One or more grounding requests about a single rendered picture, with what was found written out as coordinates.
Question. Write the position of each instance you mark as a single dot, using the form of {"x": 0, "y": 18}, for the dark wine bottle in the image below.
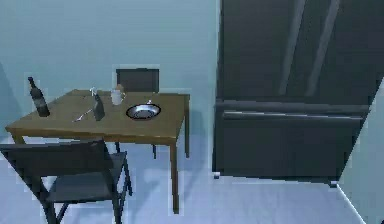
{"x": 39, "y": 100}

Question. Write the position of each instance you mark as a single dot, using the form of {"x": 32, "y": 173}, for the dark grey chair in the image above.
{"x": 137, "y": 80}
{"x": 83, "y": 186}

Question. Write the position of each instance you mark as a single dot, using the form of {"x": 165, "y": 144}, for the dark grey fridge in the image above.
{"x": 293, "y": 86}

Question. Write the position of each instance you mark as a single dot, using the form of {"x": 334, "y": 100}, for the white mug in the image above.
{"x": 116, "y": 97}

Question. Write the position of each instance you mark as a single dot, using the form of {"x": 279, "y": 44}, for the brown wooden table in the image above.
{"x": 140, "y": 126}

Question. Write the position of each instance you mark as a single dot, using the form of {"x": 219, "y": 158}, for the black frying pan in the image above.
{"x": 143, "y": 111}

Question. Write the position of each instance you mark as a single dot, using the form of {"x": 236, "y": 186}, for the silver spoon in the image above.
{"x": 82, "y": 115}

